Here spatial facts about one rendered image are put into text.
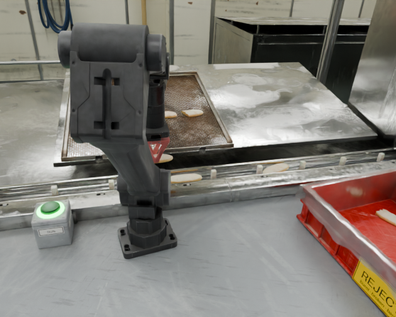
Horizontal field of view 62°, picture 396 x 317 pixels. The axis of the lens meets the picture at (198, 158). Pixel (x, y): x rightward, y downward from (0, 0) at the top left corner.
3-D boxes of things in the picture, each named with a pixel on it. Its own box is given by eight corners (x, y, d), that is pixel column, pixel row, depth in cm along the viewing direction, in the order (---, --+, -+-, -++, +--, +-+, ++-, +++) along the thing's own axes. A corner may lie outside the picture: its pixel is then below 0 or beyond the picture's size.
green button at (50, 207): (39, 219, 69) (38, 213, 69) (43, 207, 73) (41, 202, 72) (60, 217, 70) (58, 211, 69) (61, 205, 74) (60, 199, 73)
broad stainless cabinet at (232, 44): (239, 148, 290) (253, 24, 239) (207, 105, 377) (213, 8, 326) (418, 133, 334) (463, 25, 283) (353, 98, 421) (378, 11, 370)
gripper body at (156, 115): (163, 121, 87) (163, 94, 83) (170, 138, 79) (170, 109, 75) (138, 122, 86) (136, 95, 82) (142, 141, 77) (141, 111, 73)
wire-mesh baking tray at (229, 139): (61, 161, 91) (60, 157, 90) (70, 78, 127) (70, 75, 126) (233, 147, 102) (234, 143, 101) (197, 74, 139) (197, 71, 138)
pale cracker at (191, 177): (167, 185, 89) (167, 182, 88) (165, 177, 92) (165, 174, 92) (203, 181, 91) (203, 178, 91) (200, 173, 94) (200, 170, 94)
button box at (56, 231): (38, 262, 73) (26, 223, 67) (43, 237, 79) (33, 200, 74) (77, 256, 75) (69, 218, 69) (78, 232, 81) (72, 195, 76)
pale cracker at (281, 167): (268, 177, 94) (269, 174, 94) (259, 172, 97) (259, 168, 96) (291, 168, 99) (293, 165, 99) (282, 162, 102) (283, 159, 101)
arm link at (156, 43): (59, 77, 35) (161, 80, 36) (55, 19, 34) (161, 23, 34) (129, 72, 77) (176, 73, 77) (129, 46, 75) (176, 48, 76)
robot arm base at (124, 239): (124, 260, 70) (178, 246, 74) (121, 231, 66) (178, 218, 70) (117, 233, 77) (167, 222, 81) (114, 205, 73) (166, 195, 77)
